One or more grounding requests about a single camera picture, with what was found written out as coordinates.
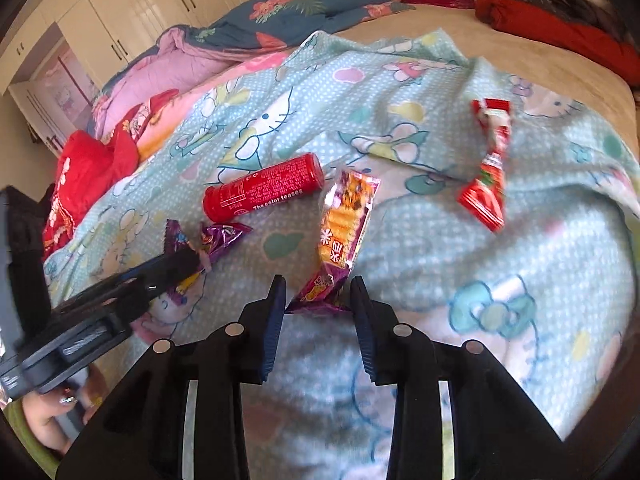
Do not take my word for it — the purple snack wrapper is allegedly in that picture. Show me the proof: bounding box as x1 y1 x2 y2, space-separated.
165 219 254 297

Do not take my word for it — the red printed cloth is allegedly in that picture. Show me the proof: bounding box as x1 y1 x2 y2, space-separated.
42 89 181 262

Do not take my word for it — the orange snack wrapper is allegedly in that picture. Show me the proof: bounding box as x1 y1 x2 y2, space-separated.
287 170 382 314

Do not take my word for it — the pink cartoon sliding door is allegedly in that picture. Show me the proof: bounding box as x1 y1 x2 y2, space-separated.
30 42 102 142

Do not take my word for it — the person's left hand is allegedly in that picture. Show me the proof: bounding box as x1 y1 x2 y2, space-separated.
22 365 108 456

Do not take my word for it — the red cylindrical can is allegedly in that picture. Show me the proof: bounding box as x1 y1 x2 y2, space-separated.
202 152 325 224

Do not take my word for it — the red garment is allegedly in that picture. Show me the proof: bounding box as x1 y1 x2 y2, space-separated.
475 0 640 87

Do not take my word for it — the light blue cartoon blanket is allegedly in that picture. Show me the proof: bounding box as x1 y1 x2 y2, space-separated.
42 30 636 480

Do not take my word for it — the pink printed blanket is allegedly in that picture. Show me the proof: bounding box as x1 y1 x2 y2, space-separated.
135 67 281 161

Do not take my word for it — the bed with beige sheet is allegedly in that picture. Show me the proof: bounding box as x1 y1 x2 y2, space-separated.
335 0 640 161

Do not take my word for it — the blue floral pink-lined quilt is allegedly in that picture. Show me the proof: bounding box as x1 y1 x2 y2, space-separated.
92 0 417 131

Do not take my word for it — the white wardrobe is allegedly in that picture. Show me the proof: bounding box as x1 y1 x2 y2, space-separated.
0 0 327 111

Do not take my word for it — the small red sauce packet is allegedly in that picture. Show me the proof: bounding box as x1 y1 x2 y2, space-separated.
457 99 514 234

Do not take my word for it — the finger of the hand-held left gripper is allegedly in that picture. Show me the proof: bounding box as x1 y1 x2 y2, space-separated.
125 264 207 322
115 250 204 291

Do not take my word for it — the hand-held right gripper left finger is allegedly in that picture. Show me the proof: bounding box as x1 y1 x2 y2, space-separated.
55 275 289 480

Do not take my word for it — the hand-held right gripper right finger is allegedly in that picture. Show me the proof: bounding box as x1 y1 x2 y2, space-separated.
350 276 564 480

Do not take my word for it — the person's left forearm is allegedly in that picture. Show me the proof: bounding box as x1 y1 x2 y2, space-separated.
5 400 59 476

